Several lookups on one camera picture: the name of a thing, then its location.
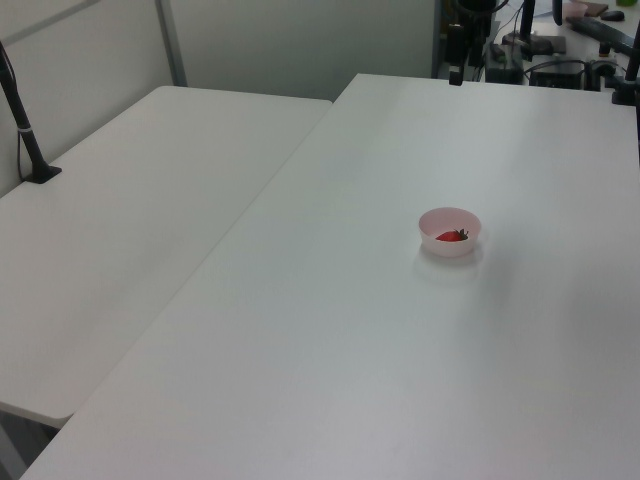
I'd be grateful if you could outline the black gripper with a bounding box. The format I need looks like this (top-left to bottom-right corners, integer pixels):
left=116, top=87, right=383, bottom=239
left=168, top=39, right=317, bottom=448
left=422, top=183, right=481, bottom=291
left=446, top=21, right=474, bottom=87

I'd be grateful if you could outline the pink plastic bowl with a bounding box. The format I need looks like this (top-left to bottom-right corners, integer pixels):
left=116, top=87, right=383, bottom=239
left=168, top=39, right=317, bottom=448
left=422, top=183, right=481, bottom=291
left=417, top=206, right=484, bottom=259

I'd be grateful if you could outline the black electronics box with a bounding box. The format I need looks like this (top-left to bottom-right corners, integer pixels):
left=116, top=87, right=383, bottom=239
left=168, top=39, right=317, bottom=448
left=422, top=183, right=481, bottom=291
left=528, top=59, right=587, bottom=92

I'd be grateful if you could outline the black keyboard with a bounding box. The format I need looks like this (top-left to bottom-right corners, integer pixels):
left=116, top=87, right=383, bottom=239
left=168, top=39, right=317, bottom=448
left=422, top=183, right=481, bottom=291
left=566, top=16, right=640, bottom=57

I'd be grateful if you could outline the black monitor stand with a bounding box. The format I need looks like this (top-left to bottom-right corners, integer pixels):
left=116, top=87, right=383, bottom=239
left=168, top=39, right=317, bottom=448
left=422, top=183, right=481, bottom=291
left=501, top=0, right=567, bottom=57

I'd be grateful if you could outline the dark device with green light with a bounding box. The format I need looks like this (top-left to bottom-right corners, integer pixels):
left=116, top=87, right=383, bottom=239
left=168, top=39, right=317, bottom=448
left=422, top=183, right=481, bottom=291
left=485, top=42, right=524, bottom=84

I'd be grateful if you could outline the grey metal partition post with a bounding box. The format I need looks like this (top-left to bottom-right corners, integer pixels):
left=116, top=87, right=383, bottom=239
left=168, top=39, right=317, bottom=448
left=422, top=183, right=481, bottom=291
left=153, top=0, right=189, bottom=89

